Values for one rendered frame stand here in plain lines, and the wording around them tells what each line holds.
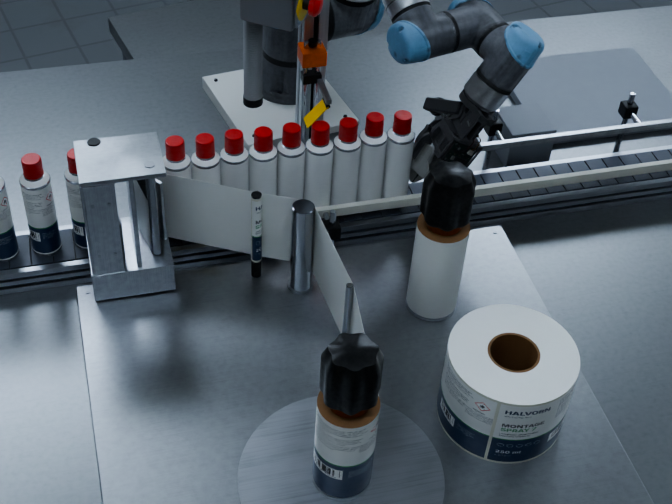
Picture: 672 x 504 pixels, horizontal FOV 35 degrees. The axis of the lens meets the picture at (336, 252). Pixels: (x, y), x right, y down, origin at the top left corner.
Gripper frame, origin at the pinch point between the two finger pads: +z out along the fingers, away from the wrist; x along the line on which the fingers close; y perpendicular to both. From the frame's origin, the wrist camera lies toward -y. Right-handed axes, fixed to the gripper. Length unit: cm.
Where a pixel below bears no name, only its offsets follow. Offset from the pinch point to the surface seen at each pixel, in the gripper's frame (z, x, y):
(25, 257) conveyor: 41, -61, 2
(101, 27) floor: 103, 6, -214
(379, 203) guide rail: 5.9, -6.0, 4.5
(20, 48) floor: 119, -21, -205
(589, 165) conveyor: -14.6, 36.7, -1.8
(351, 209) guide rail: 9.1, -10.5, 4.5
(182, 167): 12.7, -44.0, 2.4
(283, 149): 3.3, -28.3, 1.4
